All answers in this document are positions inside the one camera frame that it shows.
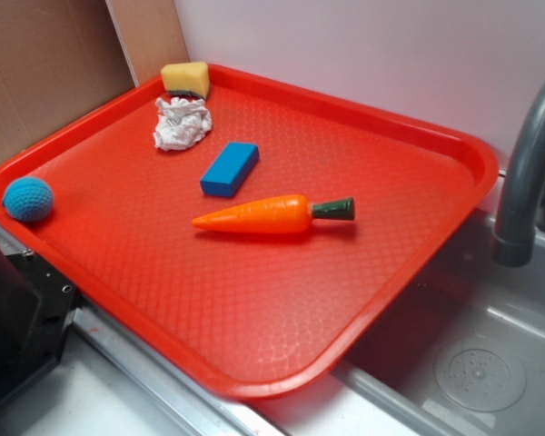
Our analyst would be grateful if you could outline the orange toy carrot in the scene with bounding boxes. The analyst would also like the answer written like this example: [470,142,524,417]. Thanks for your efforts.
[192,194,355,234]

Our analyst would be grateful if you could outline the blue rectangular block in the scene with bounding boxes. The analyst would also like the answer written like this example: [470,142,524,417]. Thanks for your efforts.
[200,142,260,198]

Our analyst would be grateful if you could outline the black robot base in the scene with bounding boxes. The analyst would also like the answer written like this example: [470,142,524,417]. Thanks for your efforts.
[0,250,76,407]

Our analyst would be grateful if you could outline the red plastic tray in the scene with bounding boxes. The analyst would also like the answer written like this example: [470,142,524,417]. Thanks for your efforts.
[0,65,499,400]

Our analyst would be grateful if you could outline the crumpled white paper towel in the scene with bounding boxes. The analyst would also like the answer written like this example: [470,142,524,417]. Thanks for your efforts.
[153,97,213,151]

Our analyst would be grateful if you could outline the yellow sponge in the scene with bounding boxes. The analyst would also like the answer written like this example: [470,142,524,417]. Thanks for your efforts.
[160,62,211,99]

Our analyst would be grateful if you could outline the wooden board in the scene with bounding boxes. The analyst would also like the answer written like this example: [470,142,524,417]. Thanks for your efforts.
[106,0,189,85]

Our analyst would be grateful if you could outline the grey faucet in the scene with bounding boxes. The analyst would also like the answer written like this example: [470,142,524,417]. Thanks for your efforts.
[492,84,545,267]

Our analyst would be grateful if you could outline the grey plastic sink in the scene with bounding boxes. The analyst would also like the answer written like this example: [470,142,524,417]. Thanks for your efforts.
[334,212,545,435]

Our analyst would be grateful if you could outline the blue knitted ball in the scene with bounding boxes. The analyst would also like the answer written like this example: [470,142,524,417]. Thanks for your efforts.
[2,176,55,223]

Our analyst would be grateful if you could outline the brown cardboard panel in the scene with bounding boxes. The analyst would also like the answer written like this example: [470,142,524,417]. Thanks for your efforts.
[0,1,134,164]

